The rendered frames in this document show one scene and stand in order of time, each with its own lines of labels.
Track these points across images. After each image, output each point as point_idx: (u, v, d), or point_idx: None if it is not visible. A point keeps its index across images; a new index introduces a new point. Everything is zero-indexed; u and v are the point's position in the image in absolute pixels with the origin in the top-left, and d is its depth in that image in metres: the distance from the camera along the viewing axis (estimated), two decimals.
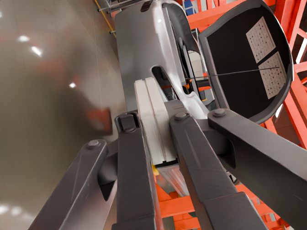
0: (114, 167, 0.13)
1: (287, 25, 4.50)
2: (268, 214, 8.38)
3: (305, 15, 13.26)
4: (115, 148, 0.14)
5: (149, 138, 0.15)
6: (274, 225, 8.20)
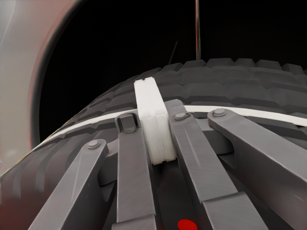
0: (114, 167, 0.13)
1: None
2: None
3: None
4: (115, 148, 0.14)
5: (149, 138, 0.15)
6: None
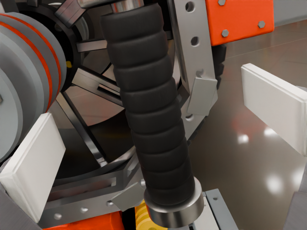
0: None
1: None
2: None
3: None
4: None
5: (13, 197, 0.12)
6: None
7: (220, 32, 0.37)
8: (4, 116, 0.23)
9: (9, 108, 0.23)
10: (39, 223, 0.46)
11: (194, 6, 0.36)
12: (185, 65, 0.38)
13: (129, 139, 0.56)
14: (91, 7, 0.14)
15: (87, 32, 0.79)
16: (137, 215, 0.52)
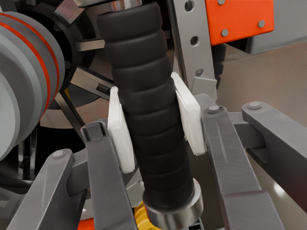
0: (80, 177, 0.13)
1: None
2: None
3: None
4: (82, 157, 0.13)
5: (118, 146, 0.14)
6: None
7: (220, 32, 0.37)
8: (1, 116, 0.23)
9: (6, 108, 0.23)
10: None
11: (193, 5, 0.36)
12: (185, 65, 0.38)
13: None
14: (87, 6, 0.14)
15: None
16: (136, 216, 0.52)
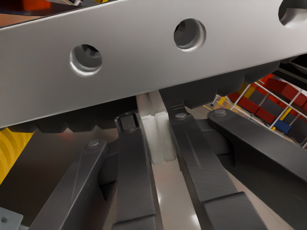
0: (114, 167, 0.13)
1: None
2: None
3: None
4: (115, 148, 0.14)
5: (149, 138, 0.15)
6: None
7: None
8: None
9: None
10: None
11: None
12: None
13: (41, 12, 0.22)
14: None
15: None
16: None
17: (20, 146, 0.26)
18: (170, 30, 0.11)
